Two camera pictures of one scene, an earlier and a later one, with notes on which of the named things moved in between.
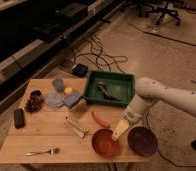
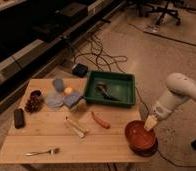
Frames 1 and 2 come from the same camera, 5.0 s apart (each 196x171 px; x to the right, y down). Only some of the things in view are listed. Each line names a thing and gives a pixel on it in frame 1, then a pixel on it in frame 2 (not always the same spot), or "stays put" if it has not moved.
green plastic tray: x=110 y=88 stays put
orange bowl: x=103 y=143 → x=137 y=136
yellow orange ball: x=68 y=90 stays put
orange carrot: x=100 y=120 stays put
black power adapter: x=80 y=70 stays put
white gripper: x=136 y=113 → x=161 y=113
